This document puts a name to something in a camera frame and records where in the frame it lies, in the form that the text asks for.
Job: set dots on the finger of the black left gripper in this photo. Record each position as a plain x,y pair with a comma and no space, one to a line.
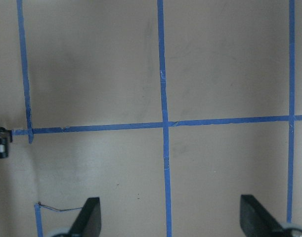
5,140

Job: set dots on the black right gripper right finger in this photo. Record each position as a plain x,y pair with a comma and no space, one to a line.
256,221

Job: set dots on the loose blue thread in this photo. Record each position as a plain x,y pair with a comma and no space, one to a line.
56,209

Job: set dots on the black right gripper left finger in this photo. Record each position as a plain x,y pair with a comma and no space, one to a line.
88,222

